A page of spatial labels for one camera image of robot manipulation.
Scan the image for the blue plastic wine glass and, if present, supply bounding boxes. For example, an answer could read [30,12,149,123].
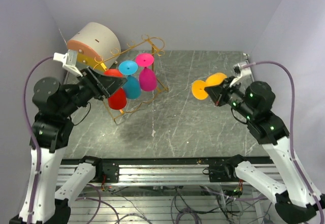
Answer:
[118,60,141,100]

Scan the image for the magenta plastic wine glass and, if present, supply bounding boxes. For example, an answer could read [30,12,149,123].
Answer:
[135,53,157,91]

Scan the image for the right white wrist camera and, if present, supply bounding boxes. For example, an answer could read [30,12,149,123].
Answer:
[230,62,252,87]

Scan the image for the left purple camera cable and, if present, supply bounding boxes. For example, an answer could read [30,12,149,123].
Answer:
[23,56,55,224]

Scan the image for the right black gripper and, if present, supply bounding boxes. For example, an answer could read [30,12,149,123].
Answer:
[205,76,255,120]

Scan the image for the loose cables under frame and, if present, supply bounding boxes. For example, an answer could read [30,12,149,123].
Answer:
[76,180,282,224]

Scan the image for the red plastic wine glass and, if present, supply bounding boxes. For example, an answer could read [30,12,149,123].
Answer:
[104,69,127,110]

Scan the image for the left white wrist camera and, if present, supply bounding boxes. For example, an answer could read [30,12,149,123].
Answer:
[53,50,83,77]

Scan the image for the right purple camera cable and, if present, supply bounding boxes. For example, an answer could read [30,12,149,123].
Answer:
[247,60,325,217]

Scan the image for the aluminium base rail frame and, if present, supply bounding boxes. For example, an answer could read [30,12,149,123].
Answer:
[22,164,309,224]

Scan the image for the beige cylindrical toy box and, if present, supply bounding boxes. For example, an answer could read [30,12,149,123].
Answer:
[67,22,121,72]

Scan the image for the yellow plastic wine glass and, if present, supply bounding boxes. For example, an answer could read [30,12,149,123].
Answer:
[191,73,227,100]

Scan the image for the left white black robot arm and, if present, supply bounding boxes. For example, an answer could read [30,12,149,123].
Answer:
[9,68,127,223]

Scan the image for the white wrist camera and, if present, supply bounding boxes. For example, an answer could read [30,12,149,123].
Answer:
[53,50,83,77]
[230,62,252,87]

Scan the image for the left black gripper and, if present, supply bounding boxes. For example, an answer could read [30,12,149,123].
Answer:
[58,65,127,118]

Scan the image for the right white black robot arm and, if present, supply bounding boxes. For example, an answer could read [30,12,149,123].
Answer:
[204,78,324,223]

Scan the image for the gold wire wine glass rack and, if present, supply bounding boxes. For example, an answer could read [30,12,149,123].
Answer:
[104,35,169,121]

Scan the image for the purple camera cable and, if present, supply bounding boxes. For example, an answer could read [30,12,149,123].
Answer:
[247,60,325,217]
[23,56,55,224]

